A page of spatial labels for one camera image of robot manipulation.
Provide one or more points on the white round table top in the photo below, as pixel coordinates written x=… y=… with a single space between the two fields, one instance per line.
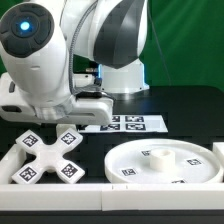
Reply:
x=162 y=161

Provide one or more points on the white marker sheet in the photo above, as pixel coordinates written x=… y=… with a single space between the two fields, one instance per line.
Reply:
x=129 y=123

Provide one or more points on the white U-shaped border frame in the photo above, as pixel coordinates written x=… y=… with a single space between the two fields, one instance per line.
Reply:
x=102 y=197

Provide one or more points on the white cross-shaped table base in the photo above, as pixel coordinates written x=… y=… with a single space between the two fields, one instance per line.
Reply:
x=49 y=158

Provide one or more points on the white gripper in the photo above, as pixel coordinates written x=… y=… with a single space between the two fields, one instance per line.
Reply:
x=81 y=111

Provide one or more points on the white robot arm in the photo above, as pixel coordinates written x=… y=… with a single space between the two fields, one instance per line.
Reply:
x=66 y=59

